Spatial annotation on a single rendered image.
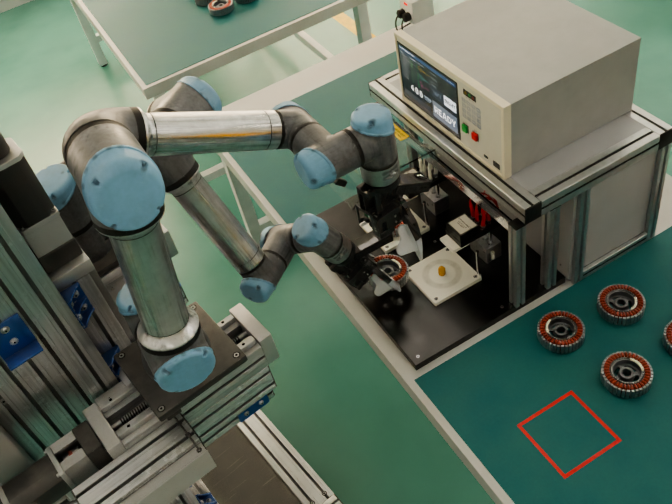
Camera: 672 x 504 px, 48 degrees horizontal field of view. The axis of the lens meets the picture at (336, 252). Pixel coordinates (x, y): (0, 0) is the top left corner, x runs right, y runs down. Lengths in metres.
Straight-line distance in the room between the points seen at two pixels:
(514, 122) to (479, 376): 0.61
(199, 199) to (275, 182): 0.88
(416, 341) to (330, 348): 1.04
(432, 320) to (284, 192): 0.74
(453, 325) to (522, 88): 0.62
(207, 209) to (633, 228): 1.12
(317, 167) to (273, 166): 1.22
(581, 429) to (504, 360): 0.25
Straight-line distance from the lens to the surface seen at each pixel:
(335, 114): 2.71
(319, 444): 2.71
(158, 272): 1.29
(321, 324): 3.00
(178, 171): 1.59
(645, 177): 2.02
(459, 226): 1.97
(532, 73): 1.78
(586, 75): 1.81
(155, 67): 3.29
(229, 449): 2.54
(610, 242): 2.09
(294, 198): 2.40
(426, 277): 2.04
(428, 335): 1.93
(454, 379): 1.88
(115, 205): 1.16
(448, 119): 1.90
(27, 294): 1.61
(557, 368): 1.90
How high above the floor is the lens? 2.31
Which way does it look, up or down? 45 degrees down
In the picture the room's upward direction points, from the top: 14 degrees counter-clockwise
